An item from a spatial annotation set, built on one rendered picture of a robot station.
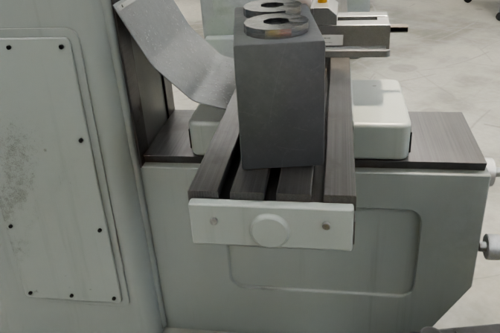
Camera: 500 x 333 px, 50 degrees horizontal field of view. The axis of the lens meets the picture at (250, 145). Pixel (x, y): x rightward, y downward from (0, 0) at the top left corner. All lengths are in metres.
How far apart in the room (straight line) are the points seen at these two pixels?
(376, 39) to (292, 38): 0.54
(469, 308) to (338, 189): 1.31
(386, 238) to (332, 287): 0.20
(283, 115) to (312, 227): 0.16
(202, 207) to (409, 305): 0.83
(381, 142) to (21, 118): 0.79
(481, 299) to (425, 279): 0.65
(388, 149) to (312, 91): 0.50
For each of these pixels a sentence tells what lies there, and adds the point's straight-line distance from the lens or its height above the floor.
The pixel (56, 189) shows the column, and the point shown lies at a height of 0.69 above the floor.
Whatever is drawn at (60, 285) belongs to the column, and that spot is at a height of 0.40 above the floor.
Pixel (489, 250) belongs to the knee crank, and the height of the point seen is 0.53.
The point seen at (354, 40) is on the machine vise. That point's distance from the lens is 1.24.
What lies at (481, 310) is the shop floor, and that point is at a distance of 1.99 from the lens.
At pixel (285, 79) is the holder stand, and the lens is 0.72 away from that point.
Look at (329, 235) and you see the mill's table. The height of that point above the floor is 0.89.
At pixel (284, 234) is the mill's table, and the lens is 0.73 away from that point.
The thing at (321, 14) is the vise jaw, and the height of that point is 1.04.
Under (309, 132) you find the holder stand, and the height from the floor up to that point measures 1.00.
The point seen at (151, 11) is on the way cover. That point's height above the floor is 1.05.
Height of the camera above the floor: 1.33
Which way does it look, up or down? 27 degrees down
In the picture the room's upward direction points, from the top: 4 degrees counter-clockwise
